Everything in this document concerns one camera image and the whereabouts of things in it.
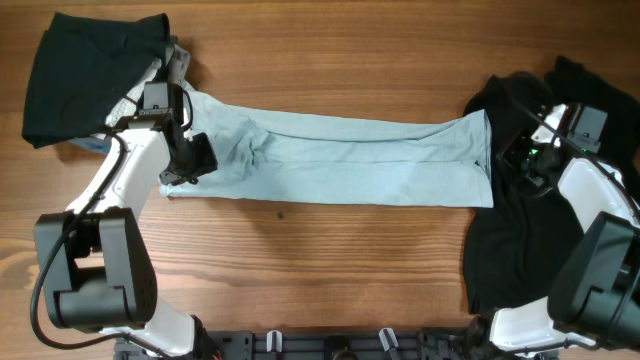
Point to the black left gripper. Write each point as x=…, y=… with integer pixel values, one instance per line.
x=208, y=161

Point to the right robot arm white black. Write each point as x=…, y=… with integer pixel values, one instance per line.
x=593, y=302

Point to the folded black garment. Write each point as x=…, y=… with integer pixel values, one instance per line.
x=82, y=68

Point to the white clip right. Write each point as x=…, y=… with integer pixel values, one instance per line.
x=388, y=339

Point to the white clip left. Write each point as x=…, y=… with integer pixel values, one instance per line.
x=274, y=341

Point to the folded blue garment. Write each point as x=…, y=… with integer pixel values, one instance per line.
x=97, y=144

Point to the white clip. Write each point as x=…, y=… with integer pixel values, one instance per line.
x=388, y=339
x=274, y=341

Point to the folded grey garment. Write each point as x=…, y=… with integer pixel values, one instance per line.
x=178, y=65

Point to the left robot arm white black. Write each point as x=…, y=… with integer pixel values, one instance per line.
x=96, y=281

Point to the black garment on right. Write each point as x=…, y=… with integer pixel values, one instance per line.
x=514, y=250

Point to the light blue polo shirt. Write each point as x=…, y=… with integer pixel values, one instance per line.
x=305, y=158

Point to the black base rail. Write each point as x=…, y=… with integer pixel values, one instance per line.
x=426, y=344

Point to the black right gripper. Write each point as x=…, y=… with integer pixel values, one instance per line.
x=510, y=151

